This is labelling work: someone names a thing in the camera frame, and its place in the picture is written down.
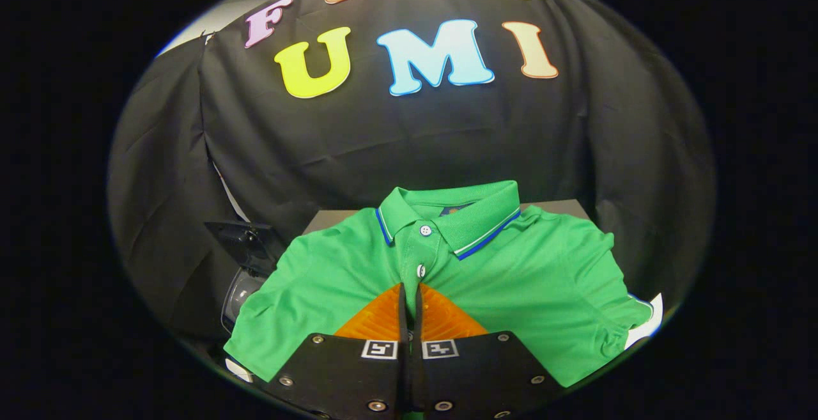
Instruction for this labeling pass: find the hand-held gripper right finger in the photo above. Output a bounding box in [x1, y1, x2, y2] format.
[409, 283, 566, 420]

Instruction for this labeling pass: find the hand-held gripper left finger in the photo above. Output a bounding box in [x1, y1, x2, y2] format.
[265, 283, 410, 420]

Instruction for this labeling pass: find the green polo shirt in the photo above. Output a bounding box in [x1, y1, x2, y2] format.
[224, 180, 656, 387]

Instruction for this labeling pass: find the beige cabinet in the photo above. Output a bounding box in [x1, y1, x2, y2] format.
[304, 199, 592, 235]

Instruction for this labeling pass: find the white paper sheet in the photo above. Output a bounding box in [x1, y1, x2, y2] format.
[623, 292, 664, 350]

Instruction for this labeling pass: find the black backdrop cloth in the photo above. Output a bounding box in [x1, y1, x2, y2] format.
[107, 0, 716, 344]

